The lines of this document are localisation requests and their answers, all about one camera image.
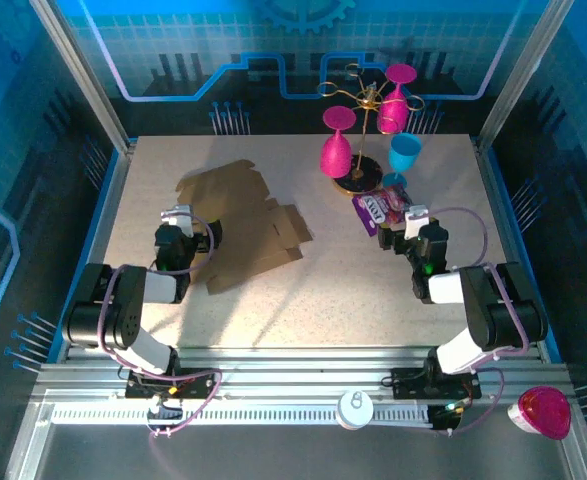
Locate brown cardboard box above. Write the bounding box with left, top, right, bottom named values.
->
left=175, top=158, right=314, bottom=296

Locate purple candy bag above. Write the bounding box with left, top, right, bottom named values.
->
left=351, top=183, right=414, bottom=237

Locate blue plastic goblet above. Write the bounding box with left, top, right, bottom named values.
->
left=382, top=132, right=424, bottom=190

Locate pink wine glass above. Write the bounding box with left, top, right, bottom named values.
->
left=376, top=63, right=418, bottom=135
left=320, top=105, right=358, bottom=179

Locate small black circuit board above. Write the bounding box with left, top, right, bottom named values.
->
left=145, top=394, right=185, bottom=432
left=428, top=402, right=469, bottom=432

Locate silver drink can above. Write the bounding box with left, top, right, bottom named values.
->
left=336, top=389, right=374, bottom=431

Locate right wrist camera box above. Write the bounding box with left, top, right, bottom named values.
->
left=404, top=203, right=432, bottom=239

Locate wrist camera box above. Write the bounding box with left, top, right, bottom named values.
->
left=160, top=203, right=195, bottom=239
left=404, top=203, right=432, bottom=239

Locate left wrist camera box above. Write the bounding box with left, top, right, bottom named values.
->
left=160, top=203, right=195, bottom=239

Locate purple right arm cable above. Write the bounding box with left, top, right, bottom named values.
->
left=425, top=206, right=530, bottom=436

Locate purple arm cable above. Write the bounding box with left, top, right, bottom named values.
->
left=96, top=212, right=223, bottom=440
left=425, top=206, right=530, bottom=436

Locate gold wire glass rack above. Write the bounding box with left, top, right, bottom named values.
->
left=316, top=63, right=425, bottom=196

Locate aluminium side rail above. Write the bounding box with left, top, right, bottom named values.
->
left=471, top=134, right=564, bottom=364
left=55, top=138, right=139, bottom=361

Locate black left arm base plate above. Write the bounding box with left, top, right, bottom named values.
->
left=122, top=367, right=219, bottom=401

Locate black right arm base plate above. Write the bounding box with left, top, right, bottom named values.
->
left=390, top=367, right=483, bottom=401

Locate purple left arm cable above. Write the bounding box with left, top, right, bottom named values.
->
left=96, top=212, right=223, bottom=440

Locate aluminium cross rail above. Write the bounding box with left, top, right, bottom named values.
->
left=30, top=346, right=577, bottom=409

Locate white slotted cable duct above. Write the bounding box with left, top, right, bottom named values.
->
left=50, top=405, right=433, bottom=427

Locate aluminium frame post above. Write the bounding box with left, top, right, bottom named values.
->
left=474, top=0, right=576, bottom=151
left=26, top=0, right=137, bottom=154

